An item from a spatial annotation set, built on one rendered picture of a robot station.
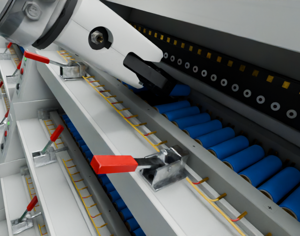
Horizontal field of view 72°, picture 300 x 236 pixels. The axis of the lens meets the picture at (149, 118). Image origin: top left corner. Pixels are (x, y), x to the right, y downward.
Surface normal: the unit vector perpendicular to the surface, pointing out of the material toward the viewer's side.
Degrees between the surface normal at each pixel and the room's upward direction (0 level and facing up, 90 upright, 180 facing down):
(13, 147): 90
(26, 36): 133
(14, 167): 90
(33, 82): 90
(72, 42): 109
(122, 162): 1
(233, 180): 19
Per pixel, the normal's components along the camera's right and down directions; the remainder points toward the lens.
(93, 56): 0.27, 0.66
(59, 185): 0.17, -0.85
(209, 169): -0.80, 0.18
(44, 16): 0.56, 0.49
